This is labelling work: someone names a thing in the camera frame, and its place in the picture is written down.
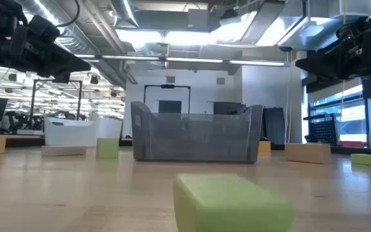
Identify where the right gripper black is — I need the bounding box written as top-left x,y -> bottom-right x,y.
295,43 -> 371,81

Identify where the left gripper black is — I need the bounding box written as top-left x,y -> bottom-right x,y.
9,27 -> 92,84

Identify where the long natural wood block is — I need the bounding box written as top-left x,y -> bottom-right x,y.
41,145 -> 87,158

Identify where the black pegboard cart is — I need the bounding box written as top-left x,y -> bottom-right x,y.
303,113 -> 341,144

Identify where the white plastic bin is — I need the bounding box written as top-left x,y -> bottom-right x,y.
43,116 -> 124,148

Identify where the dark folded panel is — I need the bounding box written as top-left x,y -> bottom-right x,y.
262,107 -> 286,146

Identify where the red box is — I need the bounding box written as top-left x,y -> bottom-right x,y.
339,140 -> 366,149

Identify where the grey translucent plastic bin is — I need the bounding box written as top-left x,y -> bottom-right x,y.
130,101 -> 264,163

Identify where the rectangular metal duct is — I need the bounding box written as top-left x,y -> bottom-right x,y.
211,0 -> 371,52

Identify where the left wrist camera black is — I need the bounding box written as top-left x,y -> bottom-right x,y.
26,14 -> 61,44

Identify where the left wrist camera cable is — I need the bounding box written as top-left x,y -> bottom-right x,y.
55,0 -> 81,28

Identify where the black metal frame stand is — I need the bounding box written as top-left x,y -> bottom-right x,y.
28,79 -> 84,130

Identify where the round metal duct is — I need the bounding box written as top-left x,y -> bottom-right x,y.
108,0 -> 140,29

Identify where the black aluminium table frame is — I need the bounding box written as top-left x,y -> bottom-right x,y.
5,135 -> 371,157

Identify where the black frame with camera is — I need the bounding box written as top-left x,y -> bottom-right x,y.
143,84 -> 192,114

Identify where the black wall screen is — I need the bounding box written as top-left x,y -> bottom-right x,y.
158,100 -> 183,114

